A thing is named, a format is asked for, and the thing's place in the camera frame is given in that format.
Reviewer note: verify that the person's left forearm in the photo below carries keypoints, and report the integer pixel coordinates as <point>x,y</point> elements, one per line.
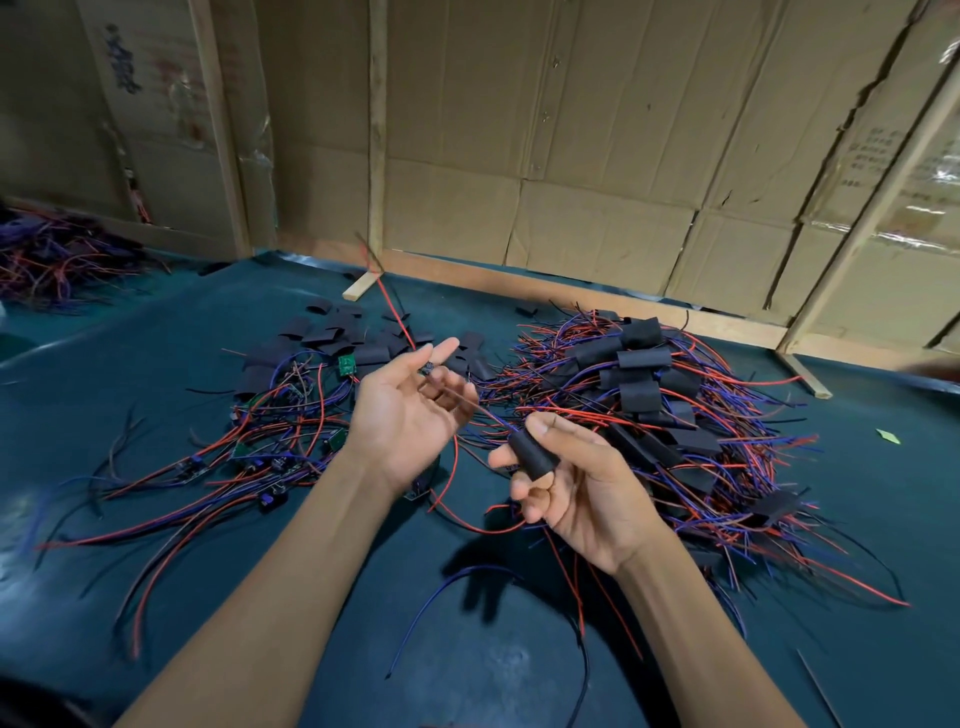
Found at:
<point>255,630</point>

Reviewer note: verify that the pile of black sleeve pieces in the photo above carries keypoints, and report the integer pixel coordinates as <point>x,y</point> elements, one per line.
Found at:
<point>368,353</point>

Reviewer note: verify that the pile of sleeved wired boards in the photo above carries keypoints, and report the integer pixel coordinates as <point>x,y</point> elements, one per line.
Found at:
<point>645,360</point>

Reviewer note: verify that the wide wooden post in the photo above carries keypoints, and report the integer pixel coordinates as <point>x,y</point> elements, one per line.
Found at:
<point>221,128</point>

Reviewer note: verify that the person's left hand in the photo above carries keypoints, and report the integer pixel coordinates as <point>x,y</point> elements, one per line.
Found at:
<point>405,420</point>

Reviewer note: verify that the small green scrap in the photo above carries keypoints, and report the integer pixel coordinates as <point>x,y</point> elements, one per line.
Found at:
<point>888,437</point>

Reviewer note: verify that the black sleeve piece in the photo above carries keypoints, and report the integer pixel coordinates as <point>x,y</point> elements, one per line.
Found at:
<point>530,450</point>

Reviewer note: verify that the clear plastic sheet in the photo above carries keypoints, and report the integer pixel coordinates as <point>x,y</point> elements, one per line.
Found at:
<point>930,180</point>

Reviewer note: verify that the pale slanted wooden post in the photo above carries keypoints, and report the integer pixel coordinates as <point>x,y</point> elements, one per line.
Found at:
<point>870,225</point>

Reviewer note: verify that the pile of unsleeved wired boards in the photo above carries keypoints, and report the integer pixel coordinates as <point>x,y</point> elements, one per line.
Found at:
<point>195,480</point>

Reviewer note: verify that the thin wooden post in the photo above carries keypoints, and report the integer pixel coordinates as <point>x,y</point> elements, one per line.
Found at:
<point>375,135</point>

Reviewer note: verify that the person's right forearm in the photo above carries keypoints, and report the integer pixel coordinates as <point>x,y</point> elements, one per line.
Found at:
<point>705,653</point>

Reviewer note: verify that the person's right hand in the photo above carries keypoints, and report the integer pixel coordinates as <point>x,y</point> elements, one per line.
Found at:
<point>593,495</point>

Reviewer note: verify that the wooden ledge board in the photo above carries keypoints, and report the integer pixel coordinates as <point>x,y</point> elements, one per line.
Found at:
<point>495,278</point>

